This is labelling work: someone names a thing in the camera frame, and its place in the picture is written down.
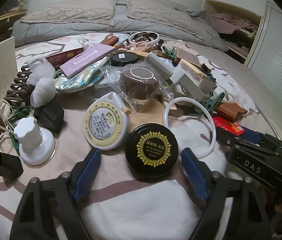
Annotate red disposable gloves packet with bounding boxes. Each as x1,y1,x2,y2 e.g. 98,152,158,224
212,115,245,135

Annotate white plastic ring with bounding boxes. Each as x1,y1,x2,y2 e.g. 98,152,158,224
163,96,217,159

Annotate round yellow tape measure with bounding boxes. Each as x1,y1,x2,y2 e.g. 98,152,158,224
84,92,132,151

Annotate black gold round tin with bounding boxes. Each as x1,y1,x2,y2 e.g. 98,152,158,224
125,123,179,178

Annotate bagged brown tape roll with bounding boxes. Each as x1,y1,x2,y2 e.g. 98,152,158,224
102,61,174,113

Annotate orange leather card holder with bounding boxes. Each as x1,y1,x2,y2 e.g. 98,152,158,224
215,102,247,121

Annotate small black square cup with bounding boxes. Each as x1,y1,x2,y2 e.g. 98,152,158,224
0,152,23,180

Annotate white suction knob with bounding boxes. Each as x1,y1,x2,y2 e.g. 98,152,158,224
14,116,56,166

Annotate white louvered door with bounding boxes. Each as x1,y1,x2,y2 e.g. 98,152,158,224
247,2,282,137

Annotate black stand block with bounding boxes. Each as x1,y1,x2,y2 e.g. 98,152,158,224
34,99,65,134

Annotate brown soap box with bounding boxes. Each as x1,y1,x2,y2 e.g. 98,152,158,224
174,48,201,67

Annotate pink clothes pile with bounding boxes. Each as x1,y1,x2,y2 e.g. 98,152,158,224
210,13,258,34

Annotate patterned pink white blanket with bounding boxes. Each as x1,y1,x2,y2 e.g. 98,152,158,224
0,42,282,239

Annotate brown coiled hair clip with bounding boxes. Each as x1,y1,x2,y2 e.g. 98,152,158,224
4,64,34,106

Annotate floral fabric pouch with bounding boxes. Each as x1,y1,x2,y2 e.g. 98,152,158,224
55,56,110,93

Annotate white bowl of clips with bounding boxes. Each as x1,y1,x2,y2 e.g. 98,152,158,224
128,31,160,46

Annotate pink scissors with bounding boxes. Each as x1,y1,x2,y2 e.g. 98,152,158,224
117,41,148,51

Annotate dark red box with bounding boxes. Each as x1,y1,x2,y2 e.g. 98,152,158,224
46,48,84,68

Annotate black round jar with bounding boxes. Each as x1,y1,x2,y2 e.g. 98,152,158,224
111,52,139,67

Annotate purple notebook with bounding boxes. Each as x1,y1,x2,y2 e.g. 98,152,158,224
60,43,115,79

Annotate right beige quilted pillow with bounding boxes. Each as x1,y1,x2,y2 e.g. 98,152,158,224
127,0,204,40

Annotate beige quilted pillow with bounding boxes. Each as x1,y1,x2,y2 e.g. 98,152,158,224
21,0,117,26
127,0,204,40

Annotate brown leather pouch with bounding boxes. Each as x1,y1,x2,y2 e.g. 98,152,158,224
100,35,119,46

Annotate grey duvet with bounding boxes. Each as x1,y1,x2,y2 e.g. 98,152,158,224
12,0,228,51

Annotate left beige quilted pillow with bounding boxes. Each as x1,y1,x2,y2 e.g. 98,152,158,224
21,0,117,26

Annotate wooden shelf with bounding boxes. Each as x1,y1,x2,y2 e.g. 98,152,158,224
0,9,28,21

